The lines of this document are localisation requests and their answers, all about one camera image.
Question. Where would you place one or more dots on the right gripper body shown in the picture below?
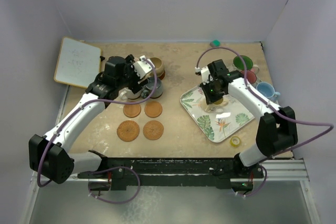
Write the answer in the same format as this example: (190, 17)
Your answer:
(211, 91)

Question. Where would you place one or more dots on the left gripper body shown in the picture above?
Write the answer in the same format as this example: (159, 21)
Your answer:
(131, 78)

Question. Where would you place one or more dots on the white mug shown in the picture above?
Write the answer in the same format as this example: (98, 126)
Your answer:
(127, 94)

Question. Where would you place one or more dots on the cream mug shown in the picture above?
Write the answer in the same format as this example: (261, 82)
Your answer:
(215, 103)

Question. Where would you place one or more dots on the grey blue mug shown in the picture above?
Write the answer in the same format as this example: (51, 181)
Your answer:
(149, 87)

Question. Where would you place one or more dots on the light wood rimmed coaster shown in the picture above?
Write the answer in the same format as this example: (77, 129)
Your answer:
(131, 110)

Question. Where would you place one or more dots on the tan ceramic mug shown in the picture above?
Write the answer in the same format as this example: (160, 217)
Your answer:
(158, 64)

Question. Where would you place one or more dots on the brown ringed wood coaster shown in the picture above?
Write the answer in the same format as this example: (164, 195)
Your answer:
(161, 77)

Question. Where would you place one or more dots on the light wood coaster smooth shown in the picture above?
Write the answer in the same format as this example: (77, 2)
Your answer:
(153, 109)

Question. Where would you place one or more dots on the woven rattan coaster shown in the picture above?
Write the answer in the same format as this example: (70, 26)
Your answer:
(128, 131)
(153, 130)

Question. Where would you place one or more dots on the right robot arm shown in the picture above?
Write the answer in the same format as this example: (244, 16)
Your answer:
(276, 131)

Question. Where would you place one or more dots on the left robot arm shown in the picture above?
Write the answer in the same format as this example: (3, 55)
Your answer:
(49, 154)

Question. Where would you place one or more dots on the green cup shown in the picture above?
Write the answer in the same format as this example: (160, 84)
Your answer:
(239, 62)

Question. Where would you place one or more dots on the red patterned mug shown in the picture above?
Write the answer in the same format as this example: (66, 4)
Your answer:
(252, 74)

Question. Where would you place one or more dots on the leaf pattern tray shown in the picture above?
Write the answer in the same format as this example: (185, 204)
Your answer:
(217, 121)

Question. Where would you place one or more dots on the green eraser block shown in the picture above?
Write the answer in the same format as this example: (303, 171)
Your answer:
(214, 43)

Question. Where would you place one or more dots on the light blue mug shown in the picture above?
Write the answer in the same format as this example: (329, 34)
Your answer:
(268, 91)

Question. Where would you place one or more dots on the yellow tape roll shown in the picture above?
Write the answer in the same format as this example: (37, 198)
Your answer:
(235, 141)

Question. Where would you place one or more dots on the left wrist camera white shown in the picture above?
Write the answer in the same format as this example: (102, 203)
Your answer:
(143, 66)

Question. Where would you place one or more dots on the small whiteboard wooden frame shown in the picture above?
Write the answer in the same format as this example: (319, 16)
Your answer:
(78, 63)

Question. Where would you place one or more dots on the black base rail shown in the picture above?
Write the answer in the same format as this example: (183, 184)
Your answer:
(222, 173)

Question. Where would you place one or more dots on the aluminium frame rail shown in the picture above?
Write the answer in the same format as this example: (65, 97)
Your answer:
(286, 170)

